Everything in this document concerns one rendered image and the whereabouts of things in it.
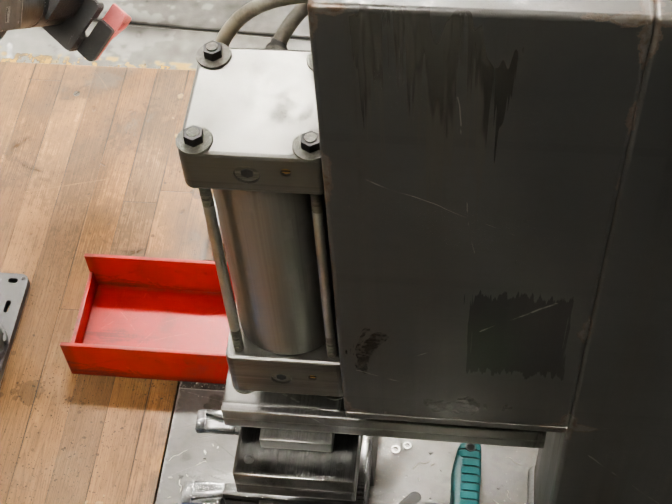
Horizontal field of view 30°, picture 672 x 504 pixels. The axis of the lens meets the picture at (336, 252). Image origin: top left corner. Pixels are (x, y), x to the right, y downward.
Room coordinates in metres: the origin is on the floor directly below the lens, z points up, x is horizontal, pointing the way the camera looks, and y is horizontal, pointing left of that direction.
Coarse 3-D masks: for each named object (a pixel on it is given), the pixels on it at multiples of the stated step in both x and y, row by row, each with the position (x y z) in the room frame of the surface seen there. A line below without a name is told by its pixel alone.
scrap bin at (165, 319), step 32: (96, 256) 0.82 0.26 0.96; (128, 256) 0.82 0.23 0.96; (96, 288) 0.82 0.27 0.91; (128, 288) 0.82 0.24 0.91; (160, 288) 0.81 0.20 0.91; (192, 288) 0.80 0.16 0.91; (96, 320) 0.78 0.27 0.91; (128, 320) 0.77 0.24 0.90; (160, 320) 0.77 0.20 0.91; (192, 320) 0.76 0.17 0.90; (224, 320) 0.76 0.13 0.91; (64, 352) 0.71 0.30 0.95; (96, 352) 0.71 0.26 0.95; (128, 352) 0.70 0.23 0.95; (160, 352) 0.69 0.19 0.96; (192, 352) 0.69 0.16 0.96; (224, 352) 0.72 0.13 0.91
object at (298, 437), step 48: (240, 432) 0.50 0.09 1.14; (288, 432) 0.48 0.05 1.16; (336, 432) 0.48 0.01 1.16; (384, 432) 0.47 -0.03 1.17; (432, 432) 0.46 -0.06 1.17; (480, 432) 0.46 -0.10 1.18; (528, 432) 0.45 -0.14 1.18; (240, 480) 0.46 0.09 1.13; (288, 480) 0.45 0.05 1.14; (336, 480) 0.44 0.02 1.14
